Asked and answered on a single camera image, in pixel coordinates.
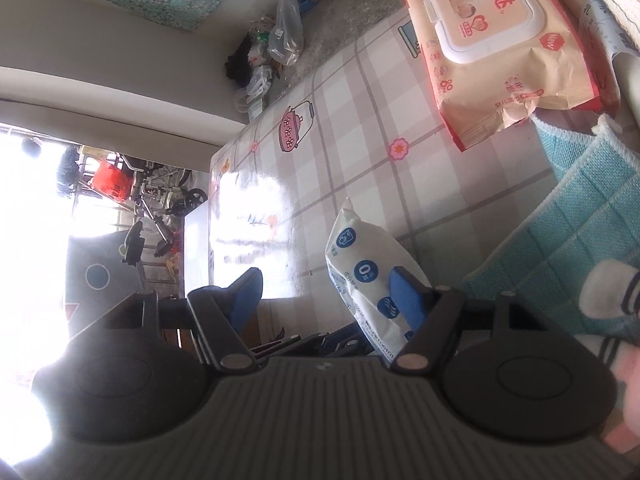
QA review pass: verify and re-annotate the wheelchair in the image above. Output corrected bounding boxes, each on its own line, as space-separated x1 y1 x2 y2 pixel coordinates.
117 152 208 261

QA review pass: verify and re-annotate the grey board with dark circle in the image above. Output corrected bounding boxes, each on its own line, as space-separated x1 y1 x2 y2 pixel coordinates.
65 232 146 331

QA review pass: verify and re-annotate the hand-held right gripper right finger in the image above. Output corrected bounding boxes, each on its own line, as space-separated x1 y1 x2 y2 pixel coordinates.
390 267 551 373

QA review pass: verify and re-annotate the white printed roll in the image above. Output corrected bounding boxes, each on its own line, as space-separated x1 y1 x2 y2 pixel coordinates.
577 0 626 111

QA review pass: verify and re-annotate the teal checked cloth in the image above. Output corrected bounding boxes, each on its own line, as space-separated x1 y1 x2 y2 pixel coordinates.
460 112 640 336

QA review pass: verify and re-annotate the dark cloth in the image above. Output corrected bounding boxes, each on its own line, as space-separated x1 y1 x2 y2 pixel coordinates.
223 35 256 86

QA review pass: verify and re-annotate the pink wet wipes pack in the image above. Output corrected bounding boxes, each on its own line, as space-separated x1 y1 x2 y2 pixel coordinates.
397 0 601 153

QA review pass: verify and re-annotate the red shopping bag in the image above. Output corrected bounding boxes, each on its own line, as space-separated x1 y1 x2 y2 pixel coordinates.
91 157 133 203

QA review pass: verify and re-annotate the pink plush toy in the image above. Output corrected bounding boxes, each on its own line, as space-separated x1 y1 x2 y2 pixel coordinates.
570 259 640 441

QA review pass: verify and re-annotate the clear plastic bag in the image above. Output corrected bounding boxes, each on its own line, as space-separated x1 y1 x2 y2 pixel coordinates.
235 65 276 121
267 0 306 66

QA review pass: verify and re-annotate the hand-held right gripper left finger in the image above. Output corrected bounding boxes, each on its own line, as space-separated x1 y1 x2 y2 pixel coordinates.
107 267 263 373

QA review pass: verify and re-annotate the blue and white tissue pack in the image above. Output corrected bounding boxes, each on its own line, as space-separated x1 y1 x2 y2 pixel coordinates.
325 197 436 367

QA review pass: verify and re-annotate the checked pink bed sheet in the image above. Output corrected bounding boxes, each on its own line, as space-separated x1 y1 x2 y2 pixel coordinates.
207 0 640 361

